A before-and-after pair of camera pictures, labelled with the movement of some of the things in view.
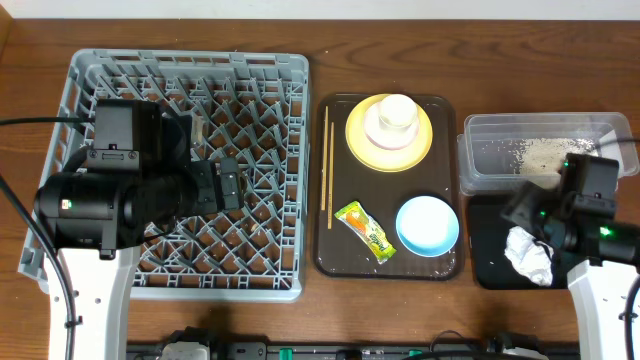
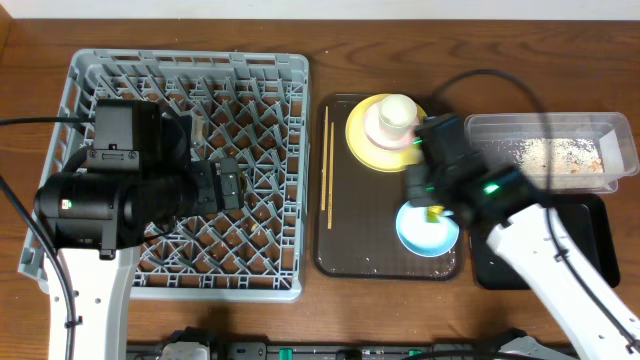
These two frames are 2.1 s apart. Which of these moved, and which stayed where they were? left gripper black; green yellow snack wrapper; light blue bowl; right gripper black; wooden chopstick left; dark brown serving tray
Moved: green yellow snack wrapper; right gripper black
Stayed: light blue bowl; dark brown serving tray; wooden chopstick left; left gripper black
